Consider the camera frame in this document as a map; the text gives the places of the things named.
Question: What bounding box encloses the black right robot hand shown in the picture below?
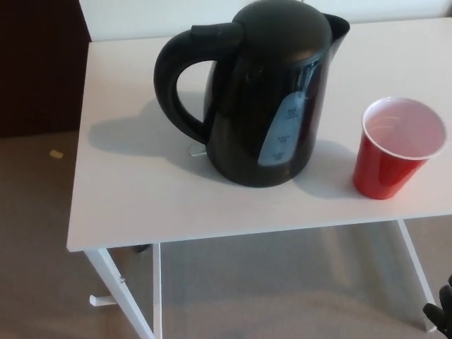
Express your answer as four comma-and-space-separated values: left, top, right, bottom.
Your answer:
422, 271, 452, 329

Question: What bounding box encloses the red plastic cup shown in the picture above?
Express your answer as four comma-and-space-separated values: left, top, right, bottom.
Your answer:
352, 97, 448, 199

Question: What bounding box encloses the white metal table leg frame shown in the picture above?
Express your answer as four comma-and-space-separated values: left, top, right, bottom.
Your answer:
84, 242, 164, 339
395, 219, 442, 321

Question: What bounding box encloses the dark brown wooden panel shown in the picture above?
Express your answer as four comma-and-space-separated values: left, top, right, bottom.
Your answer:
0, 0, 93, 138

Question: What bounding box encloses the black electric kettle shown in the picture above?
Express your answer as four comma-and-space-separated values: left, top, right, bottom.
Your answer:
153, 0, 350, 188

